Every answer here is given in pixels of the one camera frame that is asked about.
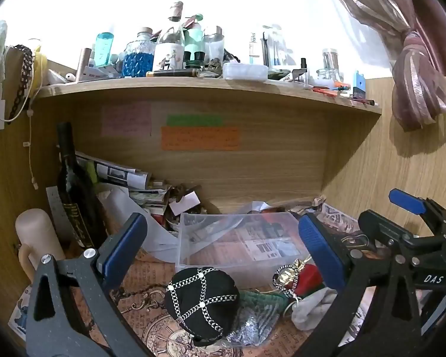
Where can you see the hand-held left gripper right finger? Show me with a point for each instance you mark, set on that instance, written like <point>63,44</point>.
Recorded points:
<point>319,249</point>

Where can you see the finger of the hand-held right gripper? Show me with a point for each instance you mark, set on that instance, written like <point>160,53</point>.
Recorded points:
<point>407,201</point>
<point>382,228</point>

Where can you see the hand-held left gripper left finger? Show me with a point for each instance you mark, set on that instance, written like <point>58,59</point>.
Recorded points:
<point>128,245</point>

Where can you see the red cloth with gold ornament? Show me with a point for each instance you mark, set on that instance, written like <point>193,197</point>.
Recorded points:
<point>307,276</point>

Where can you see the white sock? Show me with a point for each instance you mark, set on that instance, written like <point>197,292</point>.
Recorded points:
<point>312,310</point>

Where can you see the green knit cloth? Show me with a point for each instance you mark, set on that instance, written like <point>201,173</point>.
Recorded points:
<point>262,302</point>

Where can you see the clear plastic storage box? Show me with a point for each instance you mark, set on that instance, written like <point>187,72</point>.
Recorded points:
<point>223,253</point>

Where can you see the silver sequin cloth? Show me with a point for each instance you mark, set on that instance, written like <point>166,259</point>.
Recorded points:
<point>247,331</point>

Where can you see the white card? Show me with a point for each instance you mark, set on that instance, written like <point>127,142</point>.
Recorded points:
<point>185,203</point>

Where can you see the rolled magazines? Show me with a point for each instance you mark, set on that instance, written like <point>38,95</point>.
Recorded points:
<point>115,173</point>

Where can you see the dark wine bottle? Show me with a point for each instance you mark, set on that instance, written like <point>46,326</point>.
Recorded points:
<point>74,193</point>

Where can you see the grey ruler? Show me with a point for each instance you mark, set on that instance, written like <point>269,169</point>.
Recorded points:
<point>59,215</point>

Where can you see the newspaper print table mat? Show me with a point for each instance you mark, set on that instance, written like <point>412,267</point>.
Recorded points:
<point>148,319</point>

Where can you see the beige mug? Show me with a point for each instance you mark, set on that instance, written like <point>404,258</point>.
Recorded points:
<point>37,230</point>

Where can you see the pink sticky note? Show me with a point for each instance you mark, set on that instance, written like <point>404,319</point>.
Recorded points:
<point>126,121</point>

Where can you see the pink curtain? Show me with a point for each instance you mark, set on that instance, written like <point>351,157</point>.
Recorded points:
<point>416,74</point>

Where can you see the blue box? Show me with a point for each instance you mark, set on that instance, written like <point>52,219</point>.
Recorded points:
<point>358,83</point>

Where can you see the orange sticky note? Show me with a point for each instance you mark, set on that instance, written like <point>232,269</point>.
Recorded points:
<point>200,139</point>

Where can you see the orange marker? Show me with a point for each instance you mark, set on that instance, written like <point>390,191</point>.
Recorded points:
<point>341,85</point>

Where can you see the red scissors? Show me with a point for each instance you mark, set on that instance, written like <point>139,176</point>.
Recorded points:
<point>325,91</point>

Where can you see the green sticky note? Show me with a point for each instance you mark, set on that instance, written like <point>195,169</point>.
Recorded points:
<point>195,121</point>

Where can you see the glass jar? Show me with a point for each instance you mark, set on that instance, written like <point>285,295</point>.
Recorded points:
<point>330,63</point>

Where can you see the black nail polish bottle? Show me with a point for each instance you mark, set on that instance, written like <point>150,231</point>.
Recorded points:
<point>303,65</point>

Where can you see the wooden shelf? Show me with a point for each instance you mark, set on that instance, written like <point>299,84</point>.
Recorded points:
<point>208,89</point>

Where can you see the brown tube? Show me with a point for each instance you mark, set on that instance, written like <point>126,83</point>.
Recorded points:
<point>173,73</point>

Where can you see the glass bottle with blue liquid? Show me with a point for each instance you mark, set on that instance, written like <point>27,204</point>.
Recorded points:
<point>137,63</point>

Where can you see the cardboard tube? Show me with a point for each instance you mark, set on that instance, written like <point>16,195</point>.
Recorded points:
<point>84,63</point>

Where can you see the clear lidded plastic container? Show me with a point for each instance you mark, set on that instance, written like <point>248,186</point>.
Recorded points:
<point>245,71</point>

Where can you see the white label glass bottle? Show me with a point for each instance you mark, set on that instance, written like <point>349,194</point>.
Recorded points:
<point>169,55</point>

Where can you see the teal plastic bottle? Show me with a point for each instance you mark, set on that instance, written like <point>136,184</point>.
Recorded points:
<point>104,50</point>

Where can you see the yellow roll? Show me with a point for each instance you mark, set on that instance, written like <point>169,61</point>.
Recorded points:
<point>40,67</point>

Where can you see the toothbrush package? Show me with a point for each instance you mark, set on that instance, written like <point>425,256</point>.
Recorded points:
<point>271,46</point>

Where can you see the clear tumbler bottle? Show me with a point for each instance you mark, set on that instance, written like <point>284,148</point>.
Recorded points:
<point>215,46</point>

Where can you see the mint green pump bottle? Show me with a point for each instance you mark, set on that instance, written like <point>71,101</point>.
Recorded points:
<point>193,37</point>

